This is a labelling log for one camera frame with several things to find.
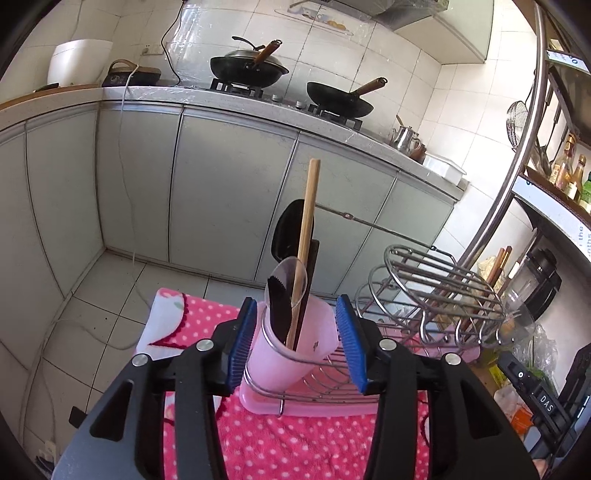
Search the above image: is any metal wire utensil rack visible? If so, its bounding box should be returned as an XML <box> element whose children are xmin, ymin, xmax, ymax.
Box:
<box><xmin>241</xmin><ymin>202</ymin><xmax>523</xmax><ymax>416</ymax></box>

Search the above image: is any dark chopstick gold tip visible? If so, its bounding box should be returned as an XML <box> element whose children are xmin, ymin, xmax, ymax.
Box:
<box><xmin>468</xmin><ymin>246</ymin><xmax>512</xmax><ymax>317</ymax></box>

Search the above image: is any left pink utensil cup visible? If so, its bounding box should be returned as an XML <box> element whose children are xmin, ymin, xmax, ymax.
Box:
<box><xmin>246</xmin><ymin>293</ymin><xmax>343</xmax><ymax>393</ymax></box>

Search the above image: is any black plastic spoon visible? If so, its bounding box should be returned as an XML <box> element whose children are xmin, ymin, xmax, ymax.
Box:
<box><xmin>269</xmin><ymin>198</ymin><xmax>321</xmax><ymax>351</ymax></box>

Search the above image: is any pink plastic drip tray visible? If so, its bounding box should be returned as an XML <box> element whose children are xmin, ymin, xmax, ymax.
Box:
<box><xmin>238</xmin><ymin>350</ymin><xmax>482</xmax><ymax>418</ymax></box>

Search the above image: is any range hood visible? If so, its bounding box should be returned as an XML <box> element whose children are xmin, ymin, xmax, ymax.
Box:
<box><xmin>320</xmin><ymin>0</ymin><xmax>449</xmax><ymax>31</ymax></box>

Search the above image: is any steel kettle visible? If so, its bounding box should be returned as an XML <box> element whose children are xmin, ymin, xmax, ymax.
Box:
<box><xmin>391</xmin><ymin>115</ymin><xmax>420</xmax><ymax>156</ymax></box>

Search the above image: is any white container on counter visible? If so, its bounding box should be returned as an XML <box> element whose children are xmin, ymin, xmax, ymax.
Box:
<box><xmin>423</xmin><ymin>153</ymin><xmax>466</xmax><ymax>186</ymax></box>

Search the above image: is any light bamboo chopstick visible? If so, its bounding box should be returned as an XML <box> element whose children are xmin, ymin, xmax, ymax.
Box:
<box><xmin>287</xmin><ymin>158</ymin><xmax>321</xmax><ymax>351</ymax></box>

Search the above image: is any wire skimmer ladle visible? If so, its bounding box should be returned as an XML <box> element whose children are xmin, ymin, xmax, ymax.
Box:
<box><xmin>506</xmin><ymin>100</ymin><xmax>528</xmax><ymax>151</ymax></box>

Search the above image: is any clear bag of vegetables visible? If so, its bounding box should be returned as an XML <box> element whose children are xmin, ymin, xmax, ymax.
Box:
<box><xmin>475</xmin><ymin>257</ymin><xmax>560</xmax><ymax>384</ymax></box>

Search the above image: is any black power cord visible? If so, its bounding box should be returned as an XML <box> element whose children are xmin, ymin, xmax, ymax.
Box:
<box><xmin>158</xmin><ymin>0</ymin><xmax>187</xmax><ymax>86</ymax></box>

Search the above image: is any black wok wooden handle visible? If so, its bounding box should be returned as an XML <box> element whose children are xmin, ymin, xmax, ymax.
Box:
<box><xmin>307</xmin><ymin>77</ymin><xmax>388</xmax><ymax>119</ymax></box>

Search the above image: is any clear plastic spoon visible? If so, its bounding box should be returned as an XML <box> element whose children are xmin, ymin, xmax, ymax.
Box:
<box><xmin>264</xmin><ymin>256</ymin><xmax>308</xmax><ymax>315</ymax></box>

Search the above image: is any gas stove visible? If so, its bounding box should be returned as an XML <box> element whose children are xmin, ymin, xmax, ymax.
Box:
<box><xmin>209</xmin><ymin>78</ymin><xmax>366</xmax><ymax>133</ymax></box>

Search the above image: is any white rice cooker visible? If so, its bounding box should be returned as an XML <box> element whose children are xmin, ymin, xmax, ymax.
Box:
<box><xmin>46</xmin><ymin>39</ymin><xmax>113</xmax><ymax>87</ymax></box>

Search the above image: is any black blender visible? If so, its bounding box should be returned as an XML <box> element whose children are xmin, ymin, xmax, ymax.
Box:
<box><xmin>506</xmin><ymin>248</ymin><xmax>562</xmax><ymax>321</ymax></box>

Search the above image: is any dark patterned chopstick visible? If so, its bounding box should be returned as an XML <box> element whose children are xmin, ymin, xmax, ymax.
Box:
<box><xmin>267</xmin><ymin>276</ymin><xmax>291</xmax><ymax>345</ymax></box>

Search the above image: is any pink polka dot cloth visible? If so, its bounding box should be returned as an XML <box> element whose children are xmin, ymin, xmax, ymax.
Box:
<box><xmin>133</xmin><ymin>287</ymin><xmax>433</xmax><ymax>480</ymax></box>

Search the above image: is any black wok with lid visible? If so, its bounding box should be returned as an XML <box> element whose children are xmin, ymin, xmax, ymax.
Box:
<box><xmin>209</xmin><ymin>36</ymin><xmax>290</xmax><ymax>88</ymax></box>

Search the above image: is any metal shelf rack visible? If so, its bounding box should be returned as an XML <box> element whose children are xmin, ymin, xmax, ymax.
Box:
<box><xmin>459</xmin><ymin>1</ymin><xmax>590</xmax><ymax>278</ymax></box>

